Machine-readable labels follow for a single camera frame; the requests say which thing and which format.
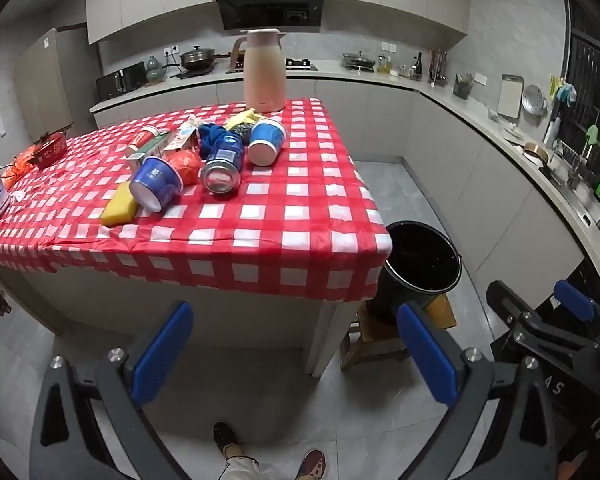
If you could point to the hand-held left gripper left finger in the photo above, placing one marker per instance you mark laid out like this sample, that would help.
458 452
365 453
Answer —
162 355

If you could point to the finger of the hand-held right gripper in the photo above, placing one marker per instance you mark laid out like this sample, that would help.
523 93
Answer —
575 300
502 300

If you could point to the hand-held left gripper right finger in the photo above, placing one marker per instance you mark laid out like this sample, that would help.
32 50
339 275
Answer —
427 355

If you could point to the black bucket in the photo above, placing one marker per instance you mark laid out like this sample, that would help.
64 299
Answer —
420 260

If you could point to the yellow sponge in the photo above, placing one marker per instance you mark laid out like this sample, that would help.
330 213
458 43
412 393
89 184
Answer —
115 210

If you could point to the blue paper cup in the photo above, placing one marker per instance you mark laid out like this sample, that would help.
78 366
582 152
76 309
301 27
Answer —
155 177
267 137

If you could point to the orange plastic bag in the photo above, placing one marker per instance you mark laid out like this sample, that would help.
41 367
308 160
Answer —
187 165

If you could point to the green carton box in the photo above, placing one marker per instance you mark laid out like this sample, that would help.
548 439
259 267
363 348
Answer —
150 154

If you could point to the metal can blue label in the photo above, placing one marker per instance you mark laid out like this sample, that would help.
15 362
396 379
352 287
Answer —
222 160

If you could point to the white red carton box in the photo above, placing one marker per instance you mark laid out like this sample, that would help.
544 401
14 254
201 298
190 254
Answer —
180 141

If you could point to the red white paper cup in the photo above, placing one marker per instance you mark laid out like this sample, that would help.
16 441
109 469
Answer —
149 135

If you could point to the white table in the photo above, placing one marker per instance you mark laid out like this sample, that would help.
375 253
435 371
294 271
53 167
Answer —
180 315

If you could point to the wooden stool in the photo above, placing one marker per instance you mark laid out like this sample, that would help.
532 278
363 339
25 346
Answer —
375 340

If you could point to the person's left shoe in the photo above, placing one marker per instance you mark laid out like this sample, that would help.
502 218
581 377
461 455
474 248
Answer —
225 437

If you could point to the person's shoe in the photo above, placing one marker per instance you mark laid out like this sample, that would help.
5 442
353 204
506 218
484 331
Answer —
225 437
312 466

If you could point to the metal faucet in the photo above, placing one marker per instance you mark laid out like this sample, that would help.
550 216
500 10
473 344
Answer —
572 167

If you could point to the person's trouser leg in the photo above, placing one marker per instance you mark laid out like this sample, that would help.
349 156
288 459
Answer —
240 467

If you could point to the brown tape roll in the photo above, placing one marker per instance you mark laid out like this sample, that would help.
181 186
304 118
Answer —
535 151

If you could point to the person's right shoe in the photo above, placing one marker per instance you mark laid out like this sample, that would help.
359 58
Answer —
312 466

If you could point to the green dish brush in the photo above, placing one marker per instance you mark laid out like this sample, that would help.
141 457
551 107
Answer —
592 137

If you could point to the red checked tablecloth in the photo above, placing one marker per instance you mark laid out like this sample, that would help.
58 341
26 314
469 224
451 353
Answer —
280 210

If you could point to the metal colander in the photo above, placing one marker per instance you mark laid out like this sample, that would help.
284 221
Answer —
534 101

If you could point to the white cutting board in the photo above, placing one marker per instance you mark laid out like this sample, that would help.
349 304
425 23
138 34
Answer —
510 96

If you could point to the blue hanging cloth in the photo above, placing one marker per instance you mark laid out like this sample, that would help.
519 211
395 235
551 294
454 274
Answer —
566 94

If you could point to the dark knife holder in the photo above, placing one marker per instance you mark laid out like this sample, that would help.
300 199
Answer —
462 89

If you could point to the red gift box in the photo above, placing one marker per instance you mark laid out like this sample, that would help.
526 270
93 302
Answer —
50 152

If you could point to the crumpled white paper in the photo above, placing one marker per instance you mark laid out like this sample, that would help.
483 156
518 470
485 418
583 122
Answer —
190 124

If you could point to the orange net bag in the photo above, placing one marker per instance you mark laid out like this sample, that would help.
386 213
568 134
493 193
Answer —
17 170

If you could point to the steel wool scourer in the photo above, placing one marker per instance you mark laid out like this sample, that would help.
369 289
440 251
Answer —
241 132

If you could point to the utensil holder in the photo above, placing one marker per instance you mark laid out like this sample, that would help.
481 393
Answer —
437 70

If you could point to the barred window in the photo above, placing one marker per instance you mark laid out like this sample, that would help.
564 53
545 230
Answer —
592 60

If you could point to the yellow cloth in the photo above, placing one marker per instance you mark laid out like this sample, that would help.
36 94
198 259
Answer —
240 119

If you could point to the dark wine bottle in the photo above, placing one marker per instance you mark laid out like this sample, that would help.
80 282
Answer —
419 66

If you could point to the yellow oil bottles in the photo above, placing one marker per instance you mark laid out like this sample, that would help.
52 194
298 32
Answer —
385 64

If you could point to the black microwave oven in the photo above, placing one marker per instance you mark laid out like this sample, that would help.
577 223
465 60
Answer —
120 80

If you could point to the metal pan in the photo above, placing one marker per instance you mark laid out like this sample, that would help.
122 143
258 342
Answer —
358 61

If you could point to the grey green vase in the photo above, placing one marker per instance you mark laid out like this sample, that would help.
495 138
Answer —
156 72

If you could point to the induction cooker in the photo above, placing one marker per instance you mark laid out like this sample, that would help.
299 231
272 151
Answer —
192 73

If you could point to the beige refrigerator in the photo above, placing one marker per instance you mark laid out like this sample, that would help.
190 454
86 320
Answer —
42 90

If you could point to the pink thermos jug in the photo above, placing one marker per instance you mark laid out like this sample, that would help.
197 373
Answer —
264 75

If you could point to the wok with lid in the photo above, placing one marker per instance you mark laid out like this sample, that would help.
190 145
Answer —
197 58

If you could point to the gas stove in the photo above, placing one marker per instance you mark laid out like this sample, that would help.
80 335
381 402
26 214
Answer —
300 65

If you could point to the black range hood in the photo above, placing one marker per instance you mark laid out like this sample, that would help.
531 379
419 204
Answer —
270 10

